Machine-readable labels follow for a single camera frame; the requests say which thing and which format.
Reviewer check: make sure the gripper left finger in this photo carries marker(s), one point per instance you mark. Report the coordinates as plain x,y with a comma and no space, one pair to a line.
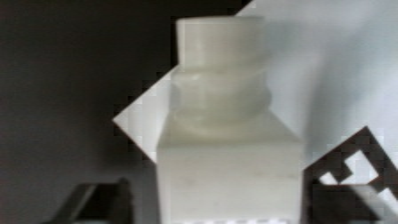
98,204

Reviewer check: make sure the white leg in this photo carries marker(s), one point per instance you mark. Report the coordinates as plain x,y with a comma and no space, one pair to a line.
229,152

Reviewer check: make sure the white marker base plate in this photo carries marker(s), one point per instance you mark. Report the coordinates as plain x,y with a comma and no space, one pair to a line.
332,38

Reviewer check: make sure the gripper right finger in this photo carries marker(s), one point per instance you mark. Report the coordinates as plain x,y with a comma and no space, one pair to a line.
345,204

